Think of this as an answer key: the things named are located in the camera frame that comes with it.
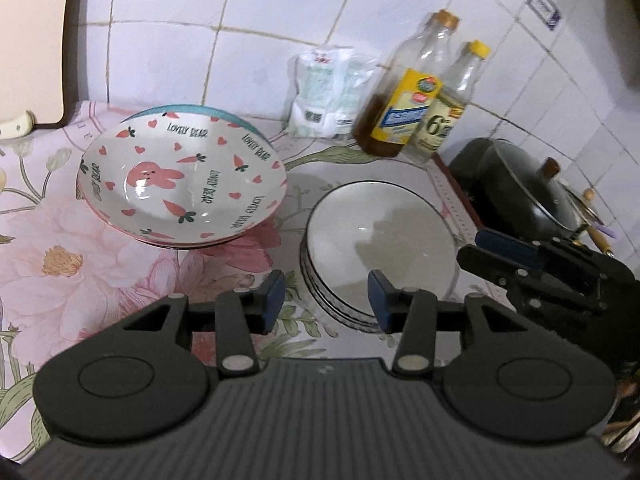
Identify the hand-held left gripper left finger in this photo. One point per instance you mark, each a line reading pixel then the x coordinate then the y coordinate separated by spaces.
pixel 272 305

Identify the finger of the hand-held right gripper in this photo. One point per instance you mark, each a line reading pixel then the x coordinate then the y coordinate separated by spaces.
pixel 495 267
pixel 510 247

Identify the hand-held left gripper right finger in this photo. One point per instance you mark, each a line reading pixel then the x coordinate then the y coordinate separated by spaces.
pixel 378 302

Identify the white carrot print plate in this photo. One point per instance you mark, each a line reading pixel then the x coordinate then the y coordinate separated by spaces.
pixel 180 185

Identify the teal fried egg plate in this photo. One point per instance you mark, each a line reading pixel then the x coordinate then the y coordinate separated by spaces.
pixel 200 109

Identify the glass pot lid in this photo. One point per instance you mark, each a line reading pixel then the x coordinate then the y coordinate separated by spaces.
pixel 540 195

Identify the black cooking pot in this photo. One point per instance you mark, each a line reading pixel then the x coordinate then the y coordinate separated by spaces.
pixel 480 185

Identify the small yellow cap bottle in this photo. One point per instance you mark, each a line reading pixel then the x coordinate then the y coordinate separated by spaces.
pixel 442 115

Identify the large yellow label oil bottle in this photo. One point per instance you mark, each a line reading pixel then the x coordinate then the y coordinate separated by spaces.
pixel 400 105

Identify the floral table cover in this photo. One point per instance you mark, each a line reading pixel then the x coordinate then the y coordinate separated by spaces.
pixel 75 270

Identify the white plastic bag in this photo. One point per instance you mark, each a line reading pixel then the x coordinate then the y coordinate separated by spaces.
pixel 325 95

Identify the cream cutting board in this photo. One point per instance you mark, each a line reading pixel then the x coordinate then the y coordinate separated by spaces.
pixel 35 40

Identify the blue wall sticker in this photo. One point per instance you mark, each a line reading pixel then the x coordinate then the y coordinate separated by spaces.
pixel 544 9

